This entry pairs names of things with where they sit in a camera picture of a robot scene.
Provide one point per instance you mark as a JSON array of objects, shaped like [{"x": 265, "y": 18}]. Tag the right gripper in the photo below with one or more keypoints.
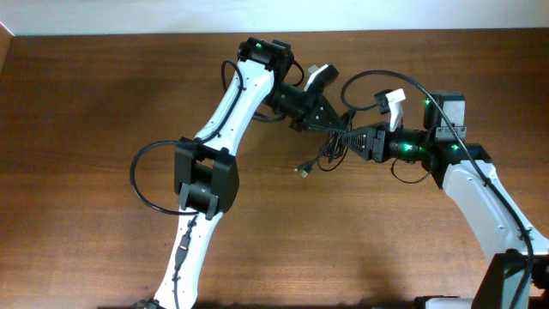
[{"x": 375, "y": 142}]

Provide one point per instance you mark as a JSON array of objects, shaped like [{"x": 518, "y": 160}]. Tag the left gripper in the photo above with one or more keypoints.
[{"x": 321, "y": 106}]

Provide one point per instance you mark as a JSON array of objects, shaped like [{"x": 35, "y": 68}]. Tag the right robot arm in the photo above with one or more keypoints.
[{"x": 517, "y": 276}]

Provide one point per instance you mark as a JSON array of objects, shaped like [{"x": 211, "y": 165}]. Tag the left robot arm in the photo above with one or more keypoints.
[{"x": 206, "y": 172}]

